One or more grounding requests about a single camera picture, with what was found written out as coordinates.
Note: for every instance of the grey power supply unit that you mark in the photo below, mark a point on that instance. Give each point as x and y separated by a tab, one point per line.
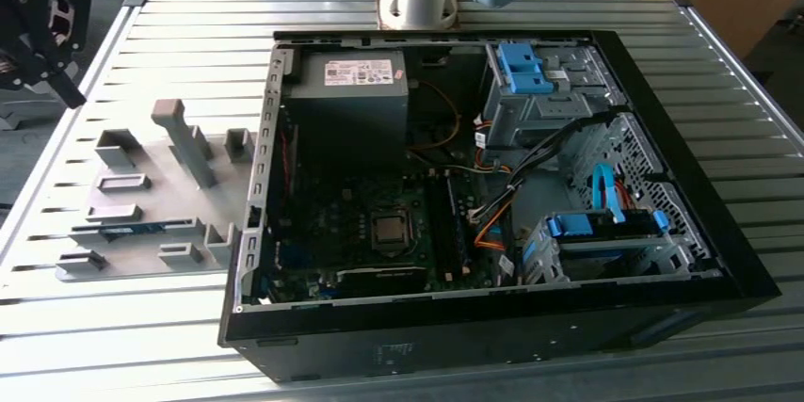
352	96

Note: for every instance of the black PC case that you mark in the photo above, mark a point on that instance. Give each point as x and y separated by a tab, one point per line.
440	341

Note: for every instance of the blue RAM stick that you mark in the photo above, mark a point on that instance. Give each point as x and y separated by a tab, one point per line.
132	229

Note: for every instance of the green motherboard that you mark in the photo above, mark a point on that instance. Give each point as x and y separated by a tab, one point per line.
327	232

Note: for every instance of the hard disk in blue carrier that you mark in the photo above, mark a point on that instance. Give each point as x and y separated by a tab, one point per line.
571	225

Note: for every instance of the black graphics card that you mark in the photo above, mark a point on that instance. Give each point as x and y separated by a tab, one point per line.
376	280

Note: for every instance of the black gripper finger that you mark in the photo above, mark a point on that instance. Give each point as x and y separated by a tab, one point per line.
68	89

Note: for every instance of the grey metal stand foot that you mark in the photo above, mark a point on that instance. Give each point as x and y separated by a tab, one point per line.
7	122

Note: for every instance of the grey parts rack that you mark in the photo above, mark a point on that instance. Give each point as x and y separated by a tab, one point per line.
157	195

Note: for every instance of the CPU socket with silver CPU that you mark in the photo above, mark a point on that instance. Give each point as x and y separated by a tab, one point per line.
391	231

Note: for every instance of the blue empty disk carrier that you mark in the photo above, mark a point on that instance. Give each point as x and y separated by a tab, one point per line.
524	68

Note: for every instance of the grey metal disk bay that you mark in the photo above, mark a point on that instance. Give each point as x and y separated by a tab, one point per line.
628	246

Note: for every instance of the grey metal drive cage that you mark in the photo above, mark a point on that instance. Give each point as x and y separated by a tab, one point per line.
547	110

